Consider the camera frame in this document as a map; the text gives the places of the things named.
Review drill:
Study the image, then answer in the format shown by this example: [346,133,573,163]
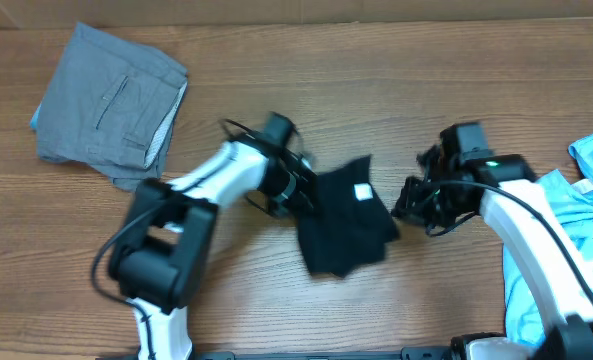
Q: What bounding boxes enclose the light blue t-shirt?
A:
[503,134,593,347]

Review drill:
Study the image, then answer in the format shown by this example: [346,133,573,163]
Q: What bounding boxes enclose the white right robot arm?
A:
[391,122,593,360]

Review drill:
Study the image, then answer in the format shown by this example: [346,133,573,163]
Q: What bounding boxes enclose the light blue cloth under trousers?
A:
[29,103,42,131]

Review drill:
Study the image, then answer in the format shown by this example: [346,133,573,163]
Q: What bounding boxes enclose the black t-shirt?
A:
[297,155,399,278]

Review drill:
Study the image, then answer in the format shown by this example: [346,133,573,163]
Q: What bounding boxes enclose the grey folded trousers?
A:
[35,23,189,192]

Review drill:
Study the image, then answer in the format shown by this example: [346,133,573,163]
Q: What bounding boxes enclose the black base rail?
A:
[190,346,454,360]

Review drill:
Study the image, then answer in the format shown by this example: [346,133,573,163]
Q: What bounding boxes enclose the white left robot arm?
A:
[98,112,316,359]

